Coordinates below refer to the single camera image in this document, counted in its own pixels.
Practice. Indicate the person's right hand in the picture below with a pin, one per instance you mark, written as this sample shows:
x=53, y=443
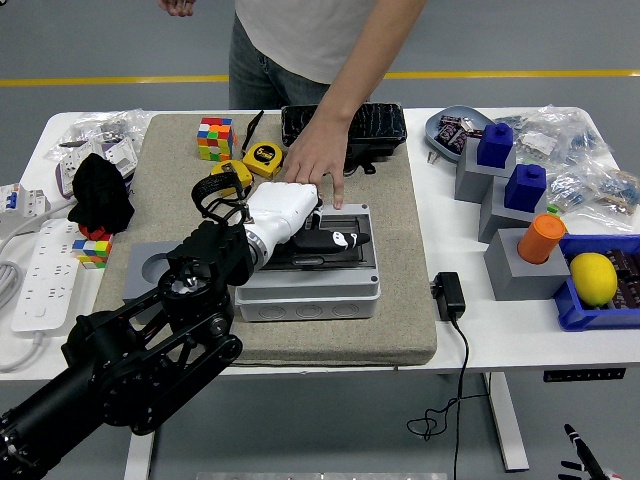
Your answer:
x=180, y=7

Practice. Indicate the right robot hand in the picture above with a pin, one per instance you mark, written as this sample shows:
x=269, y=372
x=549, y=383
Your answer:
x=576, y=441

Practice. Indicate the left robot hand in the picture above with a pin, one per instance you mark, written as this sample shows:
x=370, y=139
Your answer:
x=285, y=207

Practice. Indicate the person's left hand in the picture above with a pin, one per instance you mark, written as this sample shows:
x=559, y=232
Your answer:
x=315, y=155

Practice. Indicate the transparent hinged box lid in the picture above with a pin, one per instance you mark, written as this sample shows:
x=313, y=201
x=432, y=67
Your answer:
x=350, y=258

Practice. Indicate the person's left forearm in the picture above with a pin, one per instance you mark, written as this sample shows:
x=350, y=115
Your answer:
x=370, y=65

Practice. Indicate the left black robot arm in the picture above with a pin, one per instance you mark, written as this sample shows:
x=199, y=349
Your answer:
x=125, y=360

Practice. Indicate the grey plastic junction box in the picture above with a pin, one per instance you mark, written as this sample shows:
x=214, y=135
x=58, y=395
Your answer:
x=305, y=306

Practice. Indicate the orange cylinder battery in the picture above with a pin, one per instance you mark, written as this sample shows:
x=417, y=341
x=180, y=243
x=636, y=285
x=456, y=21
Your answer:
x=540, y=240

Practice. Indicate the large yellow tape measure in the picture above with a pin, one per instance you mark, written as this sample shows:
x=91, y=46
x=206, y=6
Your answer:
x=262, y=161

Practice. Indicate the small yellow tape measure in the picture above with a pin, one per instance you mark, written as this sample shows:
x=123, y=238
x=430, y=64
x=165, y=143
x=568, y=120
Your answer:
x=241, y=172

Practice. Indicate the black table control panel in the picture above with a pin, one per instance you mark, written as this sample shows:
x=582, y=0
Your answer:
x=585, y=375

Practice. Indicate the white table leg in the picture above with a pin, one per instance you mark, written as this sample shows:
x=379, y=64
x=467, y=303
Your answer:
x=140, y=460
x=507, y=425

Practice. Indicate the black crinkled wrapped device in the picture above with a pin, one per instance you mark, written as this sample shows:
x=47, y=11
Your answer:
x=380, y=125

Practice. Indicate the large multicoloured puzzle cube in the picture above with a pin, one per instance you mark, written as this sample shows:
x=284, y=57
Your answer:
x=215, y=139

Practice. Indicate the grey-brown fabric mat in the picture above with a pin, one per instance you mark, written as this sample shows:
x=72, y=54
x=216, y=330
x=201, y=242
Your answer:
x=390, y=225

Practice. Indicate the small metal clip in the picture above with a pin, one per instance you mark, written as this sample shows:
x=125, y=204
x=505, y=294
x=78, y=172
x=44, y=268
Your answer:
x=432, y=157

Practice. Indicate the person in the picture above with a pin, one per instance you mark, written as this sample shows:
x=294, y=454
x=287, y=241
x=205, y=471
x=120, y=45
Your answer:
x=300, y=30

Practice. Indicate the blue plastic bin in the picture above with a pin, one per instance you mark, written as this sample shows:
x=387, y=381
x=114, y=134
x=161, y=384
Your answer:
x=575, y=315

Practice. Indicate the dark patterned packet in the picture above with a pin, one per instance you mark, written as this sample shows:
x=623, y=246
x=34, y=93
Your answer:
x=446, y=134
x=451, y=120
x=460, y=141

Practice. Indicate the clear bag of parts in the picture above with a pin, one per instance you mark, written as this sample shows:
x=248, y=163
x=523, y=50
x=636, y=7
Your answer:
x=565, y=135
x=600, y=195
x=90, y=125

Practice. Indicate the grey block holder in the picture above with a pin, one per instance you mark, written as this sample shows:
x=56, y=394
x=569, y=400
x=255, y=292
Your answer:
x=470, y=180
x=495, y=222
x=520, y=282
x=132, y=285

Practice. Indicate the yellow lemon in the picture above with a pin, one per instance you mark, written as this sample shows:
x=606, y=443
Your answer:
x=592, y=277

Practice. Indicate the dark brown packets pile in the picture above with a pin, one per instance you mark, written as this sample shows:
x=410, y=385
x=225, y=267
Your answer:
x=630, y=285

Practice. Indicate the blue-grey oval dish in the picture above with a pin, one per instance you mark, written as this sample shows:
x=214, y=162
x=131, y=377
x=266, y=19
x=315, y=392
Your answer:
x=480, y=116

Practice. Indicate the blue bottle-shaped block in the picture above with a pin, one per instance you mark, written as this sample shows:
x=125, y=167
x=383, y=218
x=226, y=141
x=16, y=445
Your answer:
x=495, y=147
x=525, y=190

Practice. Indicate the black power adapter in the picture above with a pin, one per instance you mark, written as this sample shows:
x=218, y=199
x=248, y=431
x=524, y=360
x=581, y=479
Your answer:
x=450, y=295

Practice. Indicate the black cloth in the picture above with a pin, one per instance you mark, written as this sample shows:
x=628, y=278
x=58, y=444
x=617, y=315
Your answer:
x=97, y=190

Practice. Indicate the small red object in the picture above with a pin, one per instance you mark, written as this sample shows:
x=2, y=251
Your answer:
x=92, y=231

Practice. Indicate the small multicoloured puzzle cube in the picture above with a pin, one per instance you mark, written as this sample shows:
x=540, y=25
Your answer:
x=92, y=249

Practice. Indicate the small green piece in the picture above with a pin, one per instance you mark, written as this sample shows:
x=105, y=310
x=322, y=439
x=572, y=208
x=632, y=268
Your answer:
x=552, y=210

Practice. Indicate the white circuit breaker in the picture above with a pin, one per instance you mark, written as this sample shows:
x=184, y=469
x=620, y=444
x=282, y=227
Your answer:
x=25, y=200

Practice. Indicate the white power strip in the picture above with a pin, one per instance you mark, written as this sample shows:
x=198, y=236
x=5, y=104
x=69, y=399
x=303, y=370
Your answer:
x=45, y=275

